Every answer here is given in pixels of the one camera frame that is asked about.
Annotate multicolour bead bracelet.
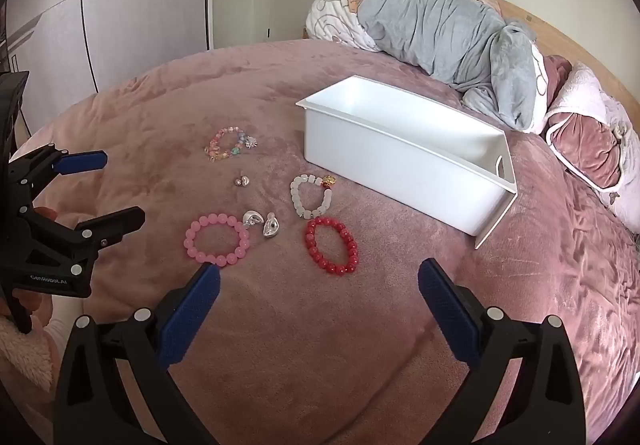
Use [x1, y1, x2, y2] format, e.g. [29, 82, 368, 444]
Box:
[205, 126, 258, 165]

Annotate person's left forearm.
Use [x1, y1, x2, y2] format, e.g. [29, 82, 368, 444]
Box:
[0, 292, 86, 426]

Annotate wooden headboard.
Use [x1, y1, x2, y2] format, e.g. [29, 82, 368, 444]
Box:
[445, 0, 640, 101]

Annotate grey white wardrobe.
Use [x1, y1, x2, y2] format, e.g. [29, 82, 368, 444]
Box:
[0, 0, 213, 126]

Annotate pink velvet white quilted comforter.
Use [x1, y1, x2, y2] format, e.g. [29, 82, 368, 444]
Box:
[545, 61, 640, 233]

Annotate white plastic storage box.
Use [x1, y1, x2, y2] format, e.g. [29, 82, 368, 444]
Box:
[295, 75, 517, 251]

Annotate pink bed blanket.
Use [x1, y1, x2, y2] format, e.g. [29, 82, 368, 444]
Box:
[10, 38, 640, 445]

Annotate rolled grey quilt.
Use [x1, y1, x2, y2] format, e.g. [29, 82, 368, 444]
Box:
[305, 0, 551, 135]

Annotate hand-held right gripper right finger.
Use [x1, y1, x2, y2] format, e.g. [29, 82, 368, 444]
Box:
[418, 258, 587, 445]

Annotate dusty pink cloth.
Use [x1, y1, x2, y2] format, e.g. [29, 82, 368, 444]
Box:
[546, 54, 576, 108]

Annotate white bead bracelet gold charm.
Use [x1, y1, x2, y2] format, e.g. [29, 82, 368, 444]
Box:
[290, 174, 337, 221]

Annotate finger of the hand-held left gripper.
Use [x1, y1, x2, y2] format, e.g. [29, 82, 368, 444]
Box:
[22, 206, 146, 276]
[6, 144, 109, 196]

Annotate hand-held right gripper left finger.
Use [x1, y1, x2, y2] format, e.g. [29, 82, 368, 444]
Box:
[54, 263, 222, 445]

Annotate red bead bracelet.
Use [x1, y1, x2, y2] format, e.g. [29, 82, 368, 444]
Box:
[304, 216, 359, 277]

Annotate pink bead bracelet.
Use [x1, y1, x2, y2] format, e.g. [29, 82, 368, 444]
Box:
[184, 214, 251, 267]

